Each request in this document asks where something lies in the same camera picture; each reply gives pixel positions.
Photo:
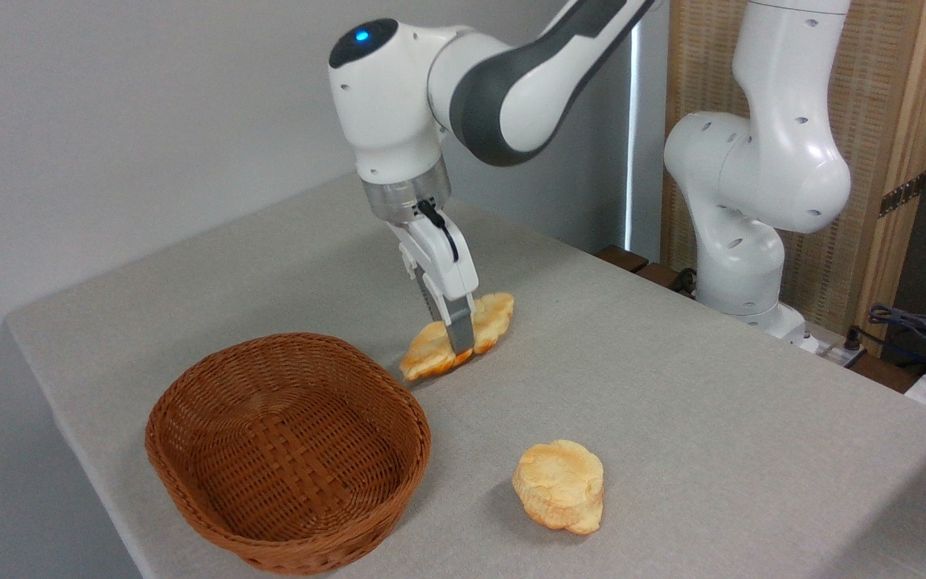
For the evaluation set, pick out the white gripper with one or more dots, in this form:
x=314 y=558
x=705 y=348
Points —
x=443 y=257

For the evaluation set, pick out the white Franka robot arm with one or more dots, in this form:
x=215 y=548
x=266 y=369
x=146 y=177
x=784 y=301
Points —
x=387 y=104

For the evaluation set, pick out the long braided bread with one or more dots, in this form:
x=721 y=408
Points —
x=427 y=354

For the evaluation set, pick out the metal screen hinge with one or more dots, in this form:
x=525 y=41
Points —
x=903 y=194

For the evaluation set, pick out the brown wooden blocks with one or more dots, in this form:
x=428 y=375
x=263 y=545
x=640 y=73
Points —
x=632 y=261

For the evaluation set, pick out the brown wicker basket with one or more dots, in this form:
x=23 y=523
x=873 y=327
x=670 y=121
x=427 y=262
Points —
x=270 y=434

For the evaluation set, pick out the round bread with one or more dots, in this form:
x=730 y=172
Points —
x=559 y=482

